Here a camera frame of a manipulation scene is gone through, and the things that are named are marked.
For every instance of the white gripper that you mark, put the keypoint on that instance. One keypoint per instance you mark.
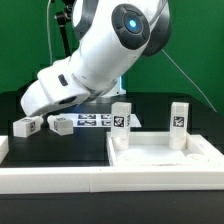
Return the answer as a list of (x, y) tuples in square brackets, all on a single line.
[(42, 98)]

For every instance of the white square table top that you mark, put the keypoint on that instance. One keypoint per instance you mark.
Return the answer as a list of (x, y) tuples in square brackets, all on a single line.
[(152, 149)]

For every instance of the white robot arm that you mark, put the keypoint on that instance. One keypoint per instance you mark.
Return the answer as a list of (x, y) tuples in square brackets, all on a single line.
[(112, 35)]

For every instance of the white marker sheet with tags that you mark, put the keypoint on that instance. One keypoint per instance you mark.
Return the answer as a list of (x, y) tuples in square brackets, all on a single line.
[(96, 120)]

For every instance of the white U-shaped fence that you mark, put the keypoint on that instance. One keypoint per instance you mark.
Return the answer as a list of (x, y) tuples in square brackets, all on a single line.
[(108, 178)]

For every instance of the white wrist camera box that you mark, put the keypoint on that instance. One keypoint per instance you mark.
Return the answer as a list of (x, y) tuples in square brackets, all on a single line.
[(59, 86)]

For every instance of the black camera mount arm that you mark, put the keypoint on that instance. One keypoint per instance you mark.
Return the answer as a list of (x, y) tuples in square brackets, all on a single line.
[(62, 18)]

